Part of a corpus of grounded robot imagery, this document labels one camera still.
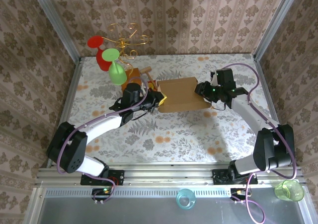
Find brown cardboard box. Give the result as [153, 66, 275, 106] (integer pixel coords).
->
[157, 76, 210, 113]

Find small wooden mallet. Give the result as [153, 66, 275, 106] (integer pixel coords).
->
[140, 67, 159, 89]

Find green wine glass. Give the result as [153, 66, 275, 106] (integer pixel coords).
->
[102, 48, 128, 85]

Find red wine glass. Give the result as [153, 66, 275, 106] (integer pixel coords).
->
[86, 36, 112, 72]

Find blue plastic cup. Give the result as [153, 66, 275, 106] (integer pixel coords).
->
[176, 188, 196, 211]

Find green plastic cup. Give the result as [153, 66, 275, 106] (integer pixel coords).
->
[274, 179, 305, 202]

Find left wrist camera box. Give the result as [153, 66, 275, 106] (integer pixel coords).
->
[139, 79, 150, 92]

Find gold wire glass rack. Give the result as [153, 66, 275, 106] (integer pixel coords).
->
[100, 22, 150, 87]

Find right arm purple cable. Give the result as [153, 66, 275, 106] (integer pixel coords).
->
[218, 63, 298, 224]

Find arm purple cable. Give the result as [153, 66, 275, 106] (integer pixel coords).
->
[56, 76, 150, 205]
[218, 63, 298, 224]

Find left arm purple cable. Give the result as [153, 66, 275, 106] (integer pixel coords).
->
[56, 76, 150, 205]

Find aluminium table side rail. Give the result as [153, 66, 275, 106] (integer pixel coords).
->
[253, 55, 294, 166]
[47, 57, 82, 167]

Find aluminium mounting rail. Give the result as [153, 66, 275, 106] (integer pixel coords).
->
[34, 164, 305, 186]

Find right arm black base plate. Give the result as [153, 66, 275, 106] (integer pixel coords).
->
[212, 168, 259, 185]

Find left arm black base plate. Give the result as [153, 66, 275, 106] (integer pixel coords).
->
[80, 169, 125, 186]

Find aluminium frame post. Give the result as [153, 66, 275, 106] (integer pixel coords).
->
[27, 0, 82, 64]
[252, 0, 303, 61]

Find grey slotted cable duct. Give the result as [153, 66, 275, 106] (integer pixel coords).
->
[43, 188, 233, 197]

